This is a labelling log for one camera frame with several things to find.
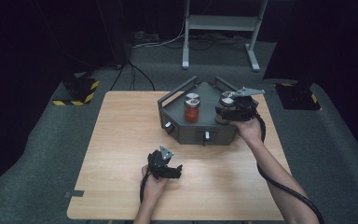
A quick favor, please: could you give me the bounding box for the glass jar with pale contents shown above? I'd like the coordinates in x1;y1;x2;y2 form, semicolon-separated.
214;91;238;125

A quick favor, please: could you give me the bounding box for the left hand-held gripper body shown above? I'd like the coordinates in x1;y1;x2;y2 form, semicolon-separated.
146;145;175;180

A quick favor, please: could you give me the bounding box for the grey hexagonal tray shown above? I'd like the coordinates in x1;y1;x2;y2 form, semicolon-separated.
157;75;260;147

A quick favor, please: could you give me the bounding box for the person's left hand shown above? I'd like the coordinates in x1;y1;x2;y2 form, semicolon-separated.
141;164;171;203

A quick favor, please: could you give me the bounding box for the person's right hand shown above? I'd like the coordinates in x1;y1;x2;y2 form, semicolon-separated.
230;117;264;145

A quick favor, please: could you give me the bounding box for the black base with striped tape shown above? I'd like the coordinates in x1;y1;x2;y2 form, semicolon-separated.
52;72;101;107
274;80;324;111

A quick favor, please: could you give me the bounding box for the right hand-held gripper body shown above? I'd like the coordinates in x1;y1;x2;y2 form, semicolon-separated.
227;86;266;123

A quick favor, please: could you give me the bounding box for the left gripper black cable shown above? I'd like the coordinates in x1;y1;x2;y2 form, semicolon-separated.
138;169;152;205

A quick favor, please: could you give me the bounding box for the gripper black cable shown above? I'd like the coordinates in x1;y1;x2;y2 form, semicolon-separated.
138;169;152;205
254;113;326;224

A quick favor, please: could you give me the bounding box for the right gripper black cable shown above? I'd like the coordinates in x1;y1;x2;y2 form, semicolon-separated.
254;113;326;224

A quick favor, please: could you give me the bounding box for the white metal stand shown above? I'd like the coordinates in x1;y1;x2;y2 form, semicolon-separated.
181;0;270;74

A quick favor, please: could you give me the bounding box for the black floor cable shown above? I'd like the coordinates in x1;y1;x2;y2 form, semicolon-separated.
109;59;157;92

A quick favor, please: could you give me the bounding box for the glass jar with red contents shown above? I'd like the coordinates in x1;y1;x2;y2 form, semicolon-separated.
184;92;202;124

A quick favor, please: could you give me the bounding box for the gray tape strip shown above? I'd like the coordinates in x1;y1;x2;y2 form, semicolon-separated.
63;189;86;199

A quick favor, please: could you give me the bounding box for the white floor cable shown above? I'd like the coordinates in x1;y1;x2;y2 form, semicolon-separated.
132;17;186;49

